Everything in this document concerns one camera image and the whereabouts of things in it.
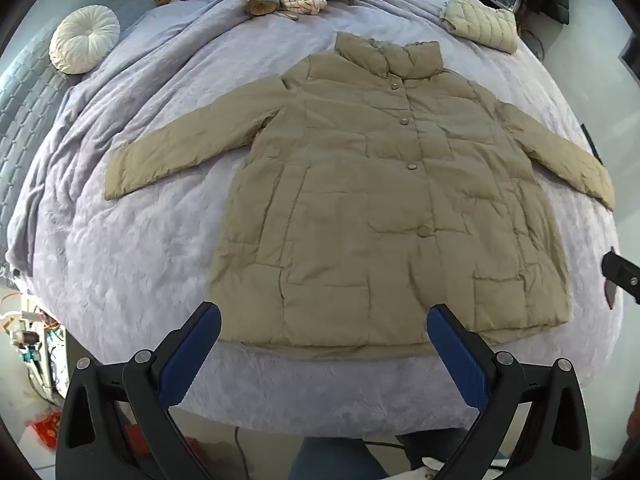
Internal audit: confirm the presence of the clutter of wires and parts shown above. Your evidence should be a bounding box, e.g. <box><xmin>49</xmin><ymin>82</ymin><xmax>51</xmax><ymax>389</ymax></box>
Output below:
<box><xmin>0</xmin><ymin>280</ymin><xmax>68</xmax><ymax>411</ymax></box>

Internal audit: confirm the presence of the red packet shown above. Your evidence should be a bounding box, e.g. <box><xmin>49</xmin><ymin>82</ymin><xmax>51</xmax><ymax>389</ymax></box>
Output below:
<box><xmin>26</xmin><ymin>411</ymin><xmax>64</xmax><ymax>454</ymax></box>

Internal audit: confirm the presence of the cream quilted folded jacket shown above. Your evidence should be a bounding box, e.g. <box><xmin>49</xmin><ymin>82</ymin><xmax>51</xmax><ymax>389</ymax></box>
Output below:
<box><xmin>440</xmin><ymin>0</ymin><xmax>519</xmax><ymax>55</ymax></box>

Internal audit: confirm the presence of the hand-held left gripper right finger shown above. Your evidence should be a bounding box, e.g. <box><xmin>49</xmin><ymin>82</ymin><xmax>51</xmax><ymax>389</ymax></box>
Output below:
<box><xmin>427</xmin><ymin>302</ymin><xmax>593</xmax><ymax>480</ymax></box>

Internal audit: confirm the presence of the grey-blue quilted headboard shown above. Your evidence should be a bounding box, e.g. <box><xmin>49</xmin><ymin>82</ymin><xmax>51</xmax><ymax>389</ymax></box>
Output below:
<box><xmin>0</xmin><ymin>0</ymin><xmax>151</xmax><ymax>261</ymax></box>

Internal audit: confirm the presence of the black wall screen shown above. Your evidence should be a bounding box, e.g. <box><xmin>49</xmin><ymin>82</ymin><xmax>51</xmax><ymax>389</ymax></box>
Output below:
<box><xmin>619</xmin><ymin>24</ymin><xmax>640</xmax><ymax>83</ymax></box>

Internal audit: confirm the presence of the khaki puffer jacket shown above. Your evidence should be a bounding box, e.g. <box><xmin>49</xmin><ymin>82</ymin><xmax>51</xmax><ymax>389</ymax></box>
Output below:
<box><xmin>104</xmin><ymin>31</ymin><xmax>616</xmax><ymax>362</ymax></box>

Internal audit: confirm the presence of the lavender plush blanket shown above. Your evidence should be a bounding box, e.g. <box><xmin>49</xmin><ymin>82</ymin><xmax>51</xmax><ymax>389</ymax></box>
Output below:
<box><xmin>7</xmin><ymin>0</ymin><xmax>623</xmax><ymax>433</ymax></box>

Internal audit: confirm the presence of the round white pleated cushion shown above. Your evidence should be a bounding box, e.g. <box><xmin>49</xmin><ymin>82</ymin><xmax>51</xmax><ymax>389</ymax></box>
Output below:
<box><xmin>48</xmin><ymin>5</ymin><xmax>121</xmax><ymax>76</ymax></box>

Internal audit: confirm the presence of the person's leg in jeans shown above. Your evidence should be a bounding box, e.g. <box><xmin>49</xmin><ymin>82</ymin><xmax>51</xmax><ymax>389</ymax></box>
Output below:
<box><xmin>289</xmin><ymin>436</ymin><xmax>392</xmax><ymax>480</ymax></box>

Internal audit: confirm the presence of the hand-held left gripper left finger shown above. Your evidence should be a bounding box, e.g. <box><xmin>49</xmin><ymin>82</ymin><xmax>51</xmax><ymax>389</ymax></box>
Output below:
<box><xmin>57</xmin><ymin>301</ymin><xmax>222</xmax><ymax>480</ymax></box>

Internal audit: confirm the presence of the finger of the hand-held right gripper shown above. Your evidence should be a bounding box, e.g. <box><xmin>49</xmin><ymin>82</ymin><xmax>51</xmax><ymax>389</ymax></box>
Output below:
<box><xmin>601</xmin><ymin>246</ymin><xmax>640</xmax><ymax>311</ymax></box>

